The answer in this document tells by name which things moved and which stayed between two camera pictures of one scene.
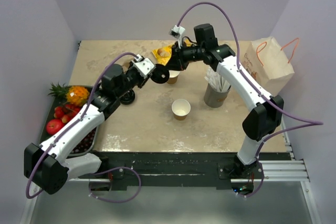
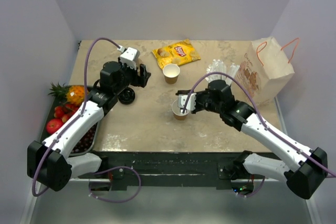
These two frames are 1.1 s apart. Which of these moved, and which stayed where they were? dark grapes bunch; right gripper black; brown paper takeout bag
Moved: right gripper black
Stayed: dark grapes bunch; brown paper takeout bag
